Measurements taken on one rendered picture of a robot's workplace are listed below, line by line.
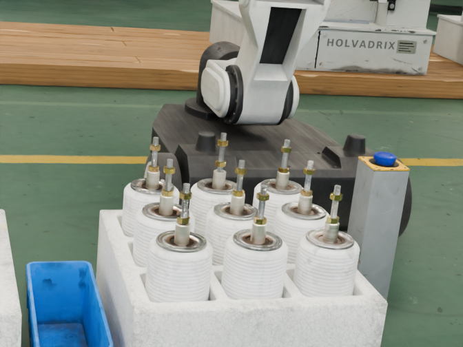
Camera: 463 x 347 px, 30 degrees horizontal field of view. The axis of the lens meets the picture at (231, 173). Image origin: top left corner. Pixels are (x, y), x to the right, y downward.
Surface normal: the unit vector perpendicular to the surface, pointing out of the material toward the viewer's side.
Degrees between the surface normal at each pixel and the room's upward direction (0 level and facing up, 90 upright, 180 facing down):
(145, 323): 90
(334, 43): 90
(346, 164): 45
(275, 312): 90
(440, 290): 0
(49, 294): 88
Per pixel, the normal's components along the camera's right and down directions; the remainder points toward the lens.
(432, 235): 0.10, -0.94
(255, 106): 0.24, 0.58
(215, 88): -0.96, 0.00
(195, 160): 0.26, -0.43
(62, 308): 0.27, 0.29
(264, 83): 0.19, 0.76
